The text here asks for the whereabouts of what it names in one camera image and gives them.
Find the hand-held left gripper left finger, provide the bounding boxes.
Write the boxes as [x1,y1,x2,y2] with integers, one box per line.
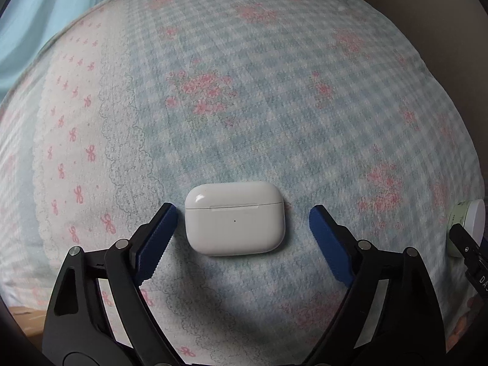
[43,203,180,366]

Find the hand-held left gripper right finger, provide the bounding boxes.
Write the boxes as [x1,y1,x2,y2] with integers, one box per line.
[305,205,447,366]

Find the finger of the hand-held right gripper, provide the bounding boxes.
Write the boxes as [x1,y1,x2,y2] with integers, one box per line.
[449,226,479,271]

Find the small white bottle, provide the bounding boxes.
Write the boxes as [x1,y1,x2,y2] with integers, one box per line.
[447,199,487,259]

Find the white earbuds case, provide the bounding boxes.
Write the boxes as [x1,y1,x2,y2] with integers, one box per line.
[185,181,286,257]

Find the person's right hand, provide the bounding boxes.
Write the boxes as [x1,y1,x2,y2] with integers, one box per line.
[455,300,482,346]

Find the light blue hanging cloth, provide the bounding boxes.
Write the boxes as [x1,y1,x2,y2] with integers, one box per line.
[0,0,130,102]

